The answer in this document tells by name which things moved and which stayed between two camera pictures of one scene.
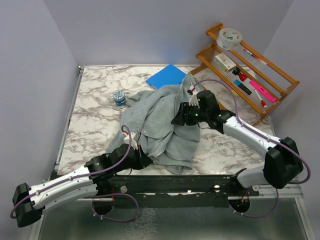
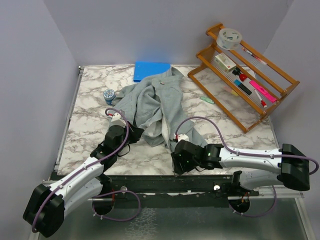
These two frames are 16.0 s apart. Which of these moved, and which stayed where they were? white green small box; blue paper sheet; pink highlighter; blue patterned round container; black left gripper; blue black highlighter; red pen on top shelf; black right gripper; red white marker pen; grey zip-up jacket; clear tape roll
Moved: grey zip-up jacket; black left gripper; blue paper sheet; blue patterned round container; black right gripper
Stayed: clear tape roll; pink highlighter; red white marker pen; white green small box; red pen on top shelf; blue black highlighter
